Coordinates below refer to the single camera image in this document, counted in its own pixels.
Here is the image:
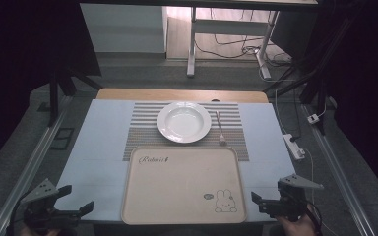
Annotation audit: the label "person's right hand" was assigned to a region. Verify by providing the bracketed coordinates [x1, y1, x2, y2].
[275, 214, 318, 236]

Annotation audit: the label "white deep plate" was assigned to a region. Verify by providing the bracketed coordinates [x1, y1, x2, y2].
[157, 100, 213, 145]

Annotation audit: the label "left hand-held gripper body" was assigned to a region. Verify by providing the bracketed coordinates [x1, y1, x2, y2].
[19, 178, 82, 230]

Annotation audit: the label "white power strip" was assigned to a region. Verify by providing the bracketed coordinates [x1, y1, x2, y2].
[283, 133, 306, 161]

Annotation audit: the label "black cables on floor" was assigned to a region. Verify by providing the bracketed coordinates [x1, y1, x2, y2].
[195, 9, 293, 68]

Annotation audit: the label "white power cable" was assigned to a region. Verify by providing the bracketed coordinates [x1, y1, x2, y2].
[273, 88, 316, 206]

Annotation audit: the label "pale blue table cover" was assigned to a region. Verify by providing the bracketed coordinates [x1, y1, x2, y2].
[53, 98, 297, 224]

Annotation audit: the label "striped woven placemat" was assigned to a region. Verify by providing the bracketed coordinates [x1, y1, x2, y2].
[122, 101, 250, 162]

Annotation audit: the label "black metal stand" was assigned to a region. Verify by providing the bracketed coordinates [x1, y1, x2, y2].
[264, 9, 358, 136]
[47, 63, 104, 128]

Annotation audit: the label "wooden table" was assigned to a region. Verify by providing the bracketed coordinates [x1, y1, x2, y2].
[95, 88, 270, 104]

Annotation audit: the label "metal fork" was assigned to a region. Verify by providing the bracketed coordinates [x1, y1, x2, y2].
[215, 110, 227, 147]

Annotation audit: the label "aluminium rail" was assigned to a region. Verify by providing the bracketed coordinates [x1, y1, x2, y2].
[0, 94, 75, 236]
[301, 103, 377, 236]

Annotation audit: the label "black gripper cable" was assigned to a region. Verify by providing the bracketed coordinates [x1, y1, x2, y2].
[8, 196, 28, 236]
[306, 200, 325, 236]

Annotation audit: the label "person's left hand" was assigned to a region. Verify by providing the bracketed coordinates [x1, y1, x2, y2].
[19, 225, 62, 236]

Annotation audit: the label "white metal desk frame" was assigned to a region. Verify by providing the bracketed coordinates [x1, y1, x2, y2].
[186, 6, 281, 81]

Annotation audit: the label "beige tray with rabbit print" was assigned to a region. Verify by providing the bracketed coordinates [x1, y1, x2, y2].
[120, 146, 248, 226]

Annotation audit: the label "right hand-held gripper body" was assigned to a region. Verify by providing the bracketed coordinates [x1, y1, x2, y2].
[259, 173, 325, 220]

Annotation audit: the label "white cabinet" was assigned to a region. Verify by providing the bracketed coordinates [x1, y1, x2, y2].
[79, 3, 168, 54]

